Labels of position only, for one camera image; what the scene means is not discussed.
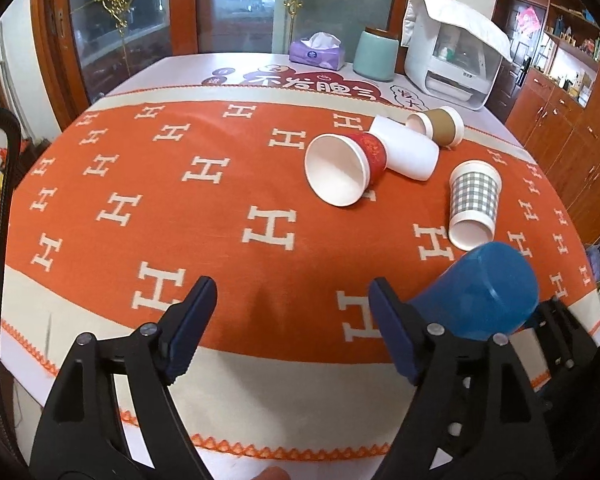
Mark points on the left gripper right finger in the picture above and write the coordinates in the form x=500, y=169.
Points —
x=474, y=414

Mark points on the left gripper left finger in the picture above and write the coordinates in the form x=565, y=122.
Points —
x=110, y=414

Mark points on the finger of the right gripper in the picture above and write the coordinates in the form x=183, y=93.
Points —
x=566, y=346

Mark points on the blue plastic cup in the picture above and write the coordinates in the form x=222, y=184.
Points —
x=492, y=289

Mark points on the grey checked paper cup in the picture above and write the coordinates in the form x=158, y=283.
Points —
x=475, y=188

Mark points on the brown sleeved paper cup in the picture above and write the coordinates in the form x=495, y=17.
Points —
x=443, y=125

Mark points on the plain white cup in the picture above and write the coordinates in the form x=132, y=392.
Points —
x=408, y=152

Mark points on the red patterned paper cup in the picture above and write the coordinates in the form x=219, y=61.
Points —
x=341, y=167

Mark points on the wooden cabinet with shelves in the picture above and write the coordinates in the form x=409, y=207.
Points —
x=557, y=116

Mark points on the orange H-pattern tablecloth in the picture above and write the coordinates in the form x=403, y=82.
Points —
x=194, y=167

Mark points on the white countertop appliance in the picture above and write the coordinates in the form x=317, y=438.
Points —
x=451, y=64

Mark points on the dark wooden entrance door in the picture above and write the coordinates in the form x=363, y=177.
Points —
x=522, y=22

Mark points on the teal canister with brown lid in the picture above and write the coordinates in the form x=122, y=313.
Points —
x=376, y=54

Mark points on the white cloth cover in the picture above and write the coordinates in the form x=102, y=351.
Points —
x=455, y=13

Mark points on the purple tissue box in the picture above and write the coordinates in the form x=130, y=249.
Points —
x=321, y=50

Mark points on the wooden glass sliding door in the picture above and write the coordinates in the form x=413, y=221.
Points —
x=86, y=48

